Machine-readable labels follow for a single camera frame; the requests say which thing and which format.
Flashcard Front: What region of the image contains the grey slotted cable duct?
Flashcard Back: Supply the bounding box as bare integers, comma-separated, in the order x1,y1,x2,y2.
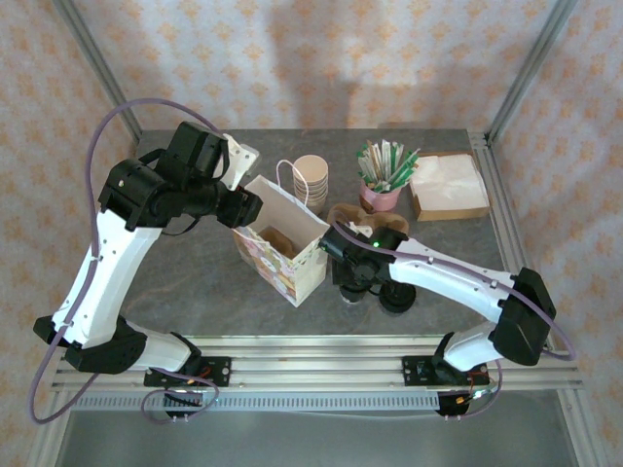
71,392,442,413

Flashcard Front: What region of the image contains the aluminium frame leg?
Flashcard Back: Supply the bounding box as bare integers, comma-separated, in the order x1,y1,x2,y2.
26,388,74,467
557,388,609,467

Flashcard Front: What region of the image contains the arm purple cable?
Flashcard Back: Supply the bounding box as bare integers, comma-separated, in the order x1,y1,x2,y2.
333,223,578,422
28,98,230,425

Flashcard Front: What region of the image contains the white napkin stack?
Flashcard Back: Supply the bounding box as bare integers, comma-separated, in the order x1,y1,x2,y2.
412,155,490,208

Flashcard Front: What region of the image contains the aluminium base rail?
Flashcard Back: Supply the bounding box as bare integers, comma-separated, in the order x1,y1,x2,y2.
51,334,584,393

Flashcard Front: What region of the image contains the stack of paper cups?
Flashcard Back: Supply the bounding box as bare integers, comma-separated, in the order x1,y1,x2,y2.
291,154,330,218

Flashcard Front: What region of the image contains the bundle of wrapped stirrers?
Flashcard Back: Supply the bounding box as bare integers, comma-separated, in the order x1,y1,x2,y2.
357,139,422,195

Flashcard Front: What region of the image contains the white printed paper bag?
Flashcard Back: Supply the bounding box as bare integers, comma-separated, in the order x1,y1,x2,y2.
232,159,331,308

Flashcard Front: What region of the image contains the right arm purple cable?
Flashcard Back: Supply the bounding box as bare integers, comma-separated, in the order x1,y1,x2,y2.
333,223,578,422

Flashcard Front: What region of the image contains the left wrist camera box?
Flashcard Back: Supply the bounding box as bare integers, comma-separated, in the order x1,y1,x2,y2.
221,134,260,192

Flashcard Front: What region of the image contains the aluminium side rail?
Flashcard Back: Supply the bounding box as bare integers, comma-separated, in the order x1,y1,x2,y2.
467,129,559,351

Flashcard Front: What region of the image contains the pink holder cup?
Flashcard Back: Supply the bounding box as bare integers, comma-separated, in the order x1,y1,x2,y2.
359,178,403,213

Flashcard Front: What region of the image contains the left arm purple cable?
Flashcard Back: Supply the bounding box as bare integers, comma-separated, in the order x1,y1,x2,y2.
28,98,230,425

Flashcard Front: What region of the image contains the aluminium frame upright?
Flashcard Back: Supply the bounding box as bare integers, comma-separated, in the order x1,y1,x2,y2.
53,0,143,143
486,0,580,143

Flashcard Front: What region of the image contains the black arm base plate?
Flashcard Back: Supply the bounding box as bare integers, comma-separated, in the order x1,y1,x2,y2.
399,354,491,388
143,356,233,389

